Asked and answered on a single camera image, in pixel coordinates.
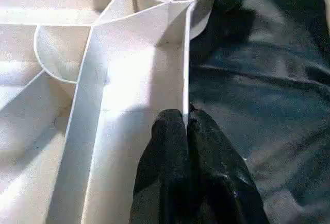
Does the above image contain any black mat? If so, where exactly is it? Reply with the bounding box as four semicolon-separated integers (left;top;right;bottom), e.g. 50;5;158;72
187;0;330;224

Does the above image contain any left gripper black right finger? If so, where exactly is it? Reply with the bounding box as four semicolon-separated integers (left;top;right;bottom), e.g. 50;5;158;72
187;103;270;224

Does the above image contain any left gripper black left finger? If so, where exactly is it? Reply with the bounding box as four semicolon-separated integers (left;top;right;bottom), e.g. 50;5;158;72
133;108;193;224

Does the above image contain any white plastic table top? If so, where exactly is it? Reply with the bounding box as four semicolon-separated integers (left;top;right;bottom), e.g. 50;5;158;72
0;0;216;224

